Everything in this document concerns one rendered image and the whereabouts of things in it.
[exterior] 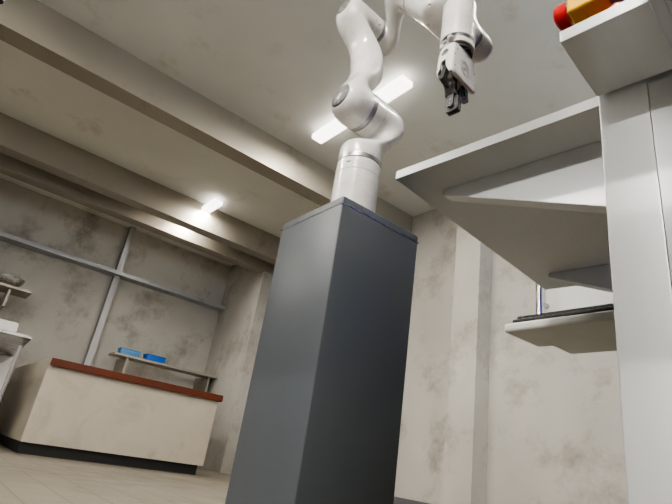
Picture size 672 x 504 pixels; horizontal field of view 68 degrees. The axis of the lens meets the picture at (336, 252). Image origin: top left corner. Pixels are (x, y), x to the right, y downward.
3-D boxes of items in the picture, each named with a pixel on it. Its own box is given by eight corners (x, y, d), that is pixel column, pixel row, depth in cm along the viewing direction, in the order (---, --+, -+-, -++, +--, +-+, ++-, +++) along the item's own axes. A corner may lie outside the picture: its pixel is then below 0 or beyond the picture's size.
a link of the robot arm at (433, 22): (431, 37, 154) (478, 74, 131) (397, 3, 144) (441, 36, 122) (452, 12, 150) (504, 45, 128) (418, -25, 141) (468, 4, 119)
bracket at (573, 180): (634, 211, 78) (627, 143, 83) (627, 203, 76) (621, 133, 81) (447, 251, 102) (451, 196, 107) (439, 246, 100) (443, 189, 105)
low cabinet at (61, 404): (135, 458, 703) (152, 396, 736) (205, 476, 536) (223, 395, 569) (-13, 438, 605) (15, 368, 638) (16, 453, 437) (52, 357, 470)
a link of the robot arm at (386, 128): (327, 165, 137) (340, 96, 146) (374, 194, 147) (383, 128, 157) (358, 149, 128) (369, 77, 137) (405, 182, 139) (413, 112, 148)
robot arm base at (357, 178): (298, 224, 131) (310, 164, 138) (352, 250, 141) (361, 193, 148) (345, 203, 116) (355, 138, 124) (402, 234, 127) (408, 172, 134)
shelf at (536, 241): (755, 262, 113) (754, 254, 114) (662, 82, 71) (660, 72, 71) (545, 289, 146) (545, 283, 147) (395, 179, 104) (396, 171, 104)
